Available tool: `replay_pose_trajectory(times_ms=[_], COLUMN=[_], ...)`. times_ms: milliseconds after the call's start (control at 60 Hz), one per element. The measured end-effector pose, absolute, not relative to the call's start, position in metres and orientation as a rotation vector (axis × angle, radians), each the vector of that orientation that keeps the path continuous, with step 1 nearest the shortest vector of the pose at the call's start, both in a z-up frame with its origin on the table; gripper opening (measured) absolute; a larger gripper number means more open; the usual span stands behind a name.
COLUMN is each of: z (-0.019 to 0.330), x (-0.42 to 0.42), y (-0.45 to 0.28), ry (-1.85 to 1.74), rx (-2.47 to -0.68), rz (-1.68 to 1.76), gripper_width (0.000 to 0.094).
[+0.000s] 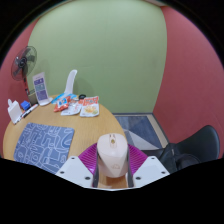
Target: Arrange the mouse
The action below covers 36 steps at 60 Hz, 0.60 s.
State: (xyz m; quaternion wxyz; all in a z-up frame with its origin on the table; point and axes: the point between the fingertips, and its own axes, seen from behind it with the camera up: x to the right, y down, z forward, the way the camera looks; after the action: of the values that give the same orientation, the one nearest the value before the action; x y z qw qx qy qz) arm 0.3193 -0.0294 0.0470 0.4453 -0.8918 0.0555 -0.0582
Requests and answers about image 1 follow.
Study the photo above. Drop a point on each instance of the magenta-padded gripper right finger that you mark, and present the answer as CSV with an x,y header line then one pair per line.
x,y
150,170

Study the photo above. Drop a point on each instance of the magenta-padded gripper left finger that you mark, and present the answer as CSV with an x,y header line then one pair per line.
x,y
75,170

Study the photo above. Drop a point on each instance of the pale pink computer mouse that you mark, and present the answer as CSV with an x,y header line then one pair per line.
x,y
112,155

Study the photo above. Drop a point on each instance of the blue patterned mouse pad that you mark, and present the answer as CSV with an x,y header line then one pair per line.
x,y
41,143

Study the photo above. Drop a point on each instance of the black bag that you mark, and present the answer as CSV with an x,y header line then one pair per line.
x,y
171,156

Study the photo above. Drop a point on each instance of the black chair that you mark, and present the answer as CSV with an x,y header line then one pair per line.
x,y
203,143

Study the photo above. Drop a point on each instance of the white snack packet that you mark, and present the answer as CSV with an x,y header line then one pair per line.
x,y
71,109

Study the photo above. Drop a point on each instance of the orange and white chip packet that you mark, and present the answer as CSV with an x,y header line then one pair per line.
x,y
90,108

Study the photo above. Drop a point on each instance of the orange snack packet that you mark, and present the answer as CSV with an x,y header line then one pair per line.
x,y
61,105

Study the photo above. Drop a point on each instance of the small black object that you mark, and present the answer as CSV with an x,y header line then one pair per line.
x,y
82,96

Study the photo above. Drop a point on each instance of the blue packet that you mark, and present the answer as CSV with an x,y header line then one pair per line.
x,y
60,97

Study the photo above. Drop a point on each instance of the whiteboard marker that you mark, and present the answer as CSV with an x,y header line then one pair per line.
x,y
18,119
30,110

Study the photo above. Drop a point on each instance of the blue whiteboard eraser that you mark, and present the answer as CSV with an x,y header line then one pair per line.
x,y
25,105

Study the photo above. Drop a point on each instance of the white tissue box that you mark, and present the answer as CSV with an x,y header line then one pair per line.
x,y
14,111

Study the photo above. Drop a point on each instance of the white sign stand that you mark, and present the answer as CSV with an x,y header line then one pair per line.
x,y
41,88

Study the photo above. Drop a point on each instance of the white chair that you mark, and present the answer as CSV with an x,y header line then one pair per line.
x,y
70,81

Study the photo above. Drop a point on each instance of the black standing fan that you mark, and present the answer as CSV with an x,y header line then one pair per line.
x,y
22,63

